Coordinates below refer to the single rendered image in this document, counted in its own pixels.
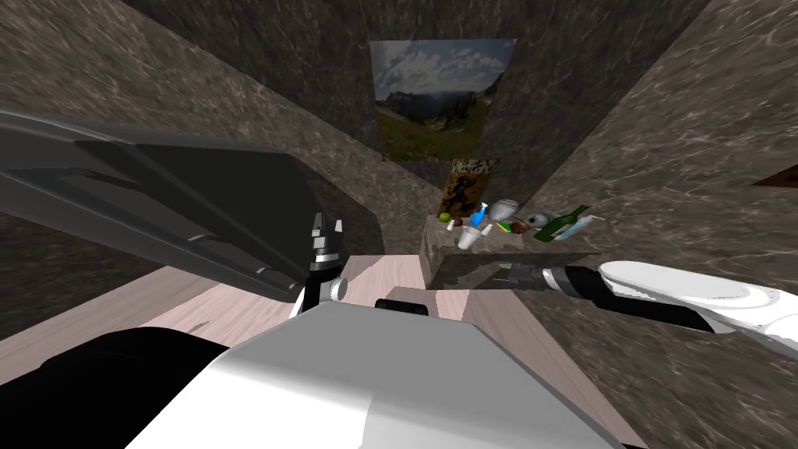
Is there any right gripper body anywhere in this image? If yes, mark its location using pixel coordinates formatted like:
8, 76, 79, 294
496, 263, 546, 292

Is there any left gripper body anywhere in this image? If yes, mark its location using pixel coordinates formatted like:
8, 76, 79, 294
310, 229, 344, 256

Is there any green glass bottle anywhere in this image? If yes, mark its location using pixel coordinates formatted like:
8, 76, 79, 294
533, 204, 591, 244

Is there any white bowl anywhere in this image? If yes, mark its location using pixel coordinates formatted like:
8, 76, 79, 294
489, 199, 521, 223

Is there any clear plastic bottle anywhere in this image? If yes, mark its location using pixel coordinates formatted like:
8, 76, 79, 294
553, 214, 606, 242

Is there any brown poster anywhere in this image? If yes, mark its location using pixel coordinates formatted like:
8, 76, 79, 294
439, 157, 501, 220

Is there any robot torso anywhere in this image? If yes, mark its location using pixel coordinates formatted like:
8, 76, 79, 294
124, 298, 627, 449

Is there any mountain landscape picture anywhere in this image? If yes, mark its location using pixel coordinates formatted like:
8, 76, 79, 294
369, 38, 518, 164

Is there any dark grey door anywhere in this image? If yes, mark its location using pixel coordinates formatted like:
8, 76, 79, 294
0, 110, 383, 306

